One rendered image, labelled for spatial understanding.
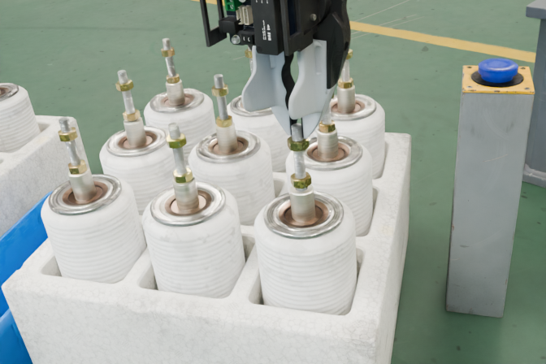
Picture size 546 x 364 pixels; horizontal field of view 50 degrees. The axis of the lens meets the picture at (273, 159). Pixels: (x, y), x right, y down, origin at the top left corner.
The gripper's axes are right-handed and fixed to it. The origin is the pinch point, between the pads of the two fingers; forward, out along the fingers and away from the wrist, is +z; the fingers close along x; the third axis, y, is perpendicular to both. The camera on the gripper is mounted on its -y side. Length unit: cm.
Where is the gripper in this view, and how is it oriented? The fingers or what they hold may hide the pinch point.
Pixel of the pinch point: (301, 118)
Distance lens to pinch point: 51.3
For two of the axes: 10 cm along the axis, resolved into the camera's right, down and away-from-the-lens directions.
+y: -5.1, 4.7, -7.2
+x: 8.6, 1.8, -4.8
